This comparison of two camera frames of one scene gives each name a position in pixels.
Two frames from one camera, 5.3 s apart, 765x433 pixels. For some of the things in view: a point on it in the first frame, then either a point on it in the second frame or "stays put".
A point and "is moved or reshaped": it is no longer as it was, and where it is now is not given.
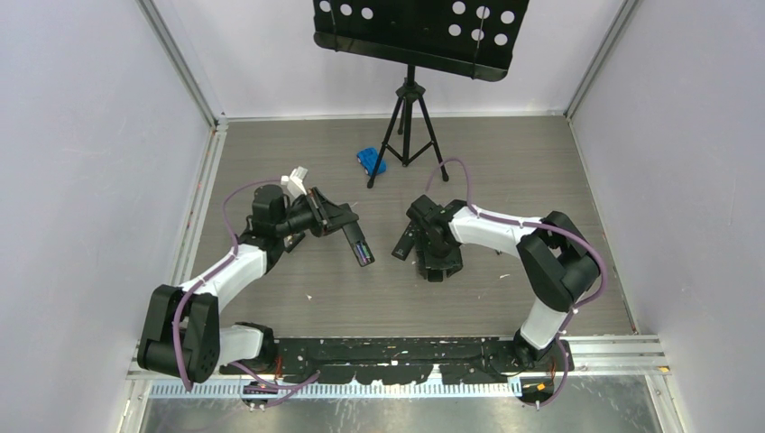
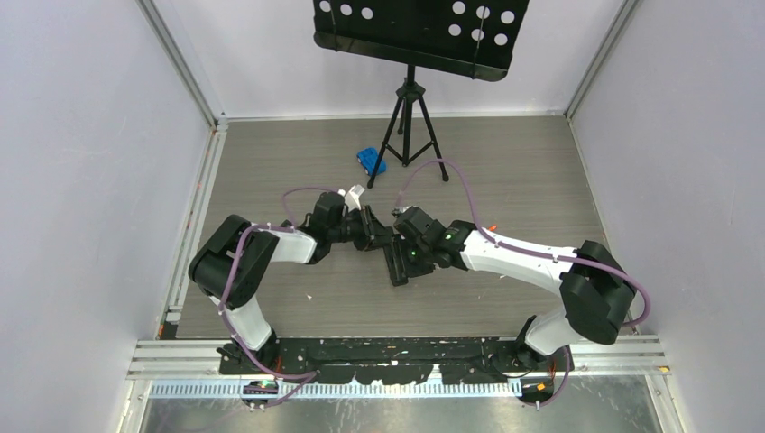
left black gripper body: [308, 216] to [363, 234]
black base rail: [478, 361] stays put
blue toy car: [368, 159] stays put
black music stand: [476, 39] stays put
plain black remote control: [354, 234] is moved or reshaped
